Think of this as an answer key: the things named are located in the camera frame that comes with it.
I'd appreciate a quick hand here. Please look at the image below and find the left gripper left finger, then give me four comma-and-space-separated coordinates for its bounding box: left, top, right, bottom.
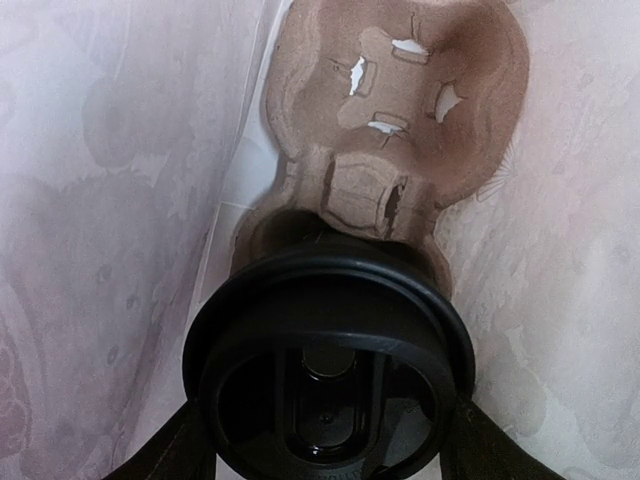
104, 402, 217, 480

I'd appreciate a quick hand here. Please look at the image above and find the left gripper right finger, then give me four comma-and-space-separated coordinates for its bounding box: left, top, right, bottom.
440, 397, 550, 480

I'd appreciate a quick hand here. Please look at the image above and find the brown cardboard cup carrier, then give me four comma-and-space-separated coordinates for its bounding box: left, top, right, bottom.
231, 1, 529, 296

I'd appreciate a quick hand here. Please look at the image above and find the white paper takeout bag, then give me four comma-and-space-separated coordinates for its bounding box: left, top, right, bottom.
1, 1, 639, 479

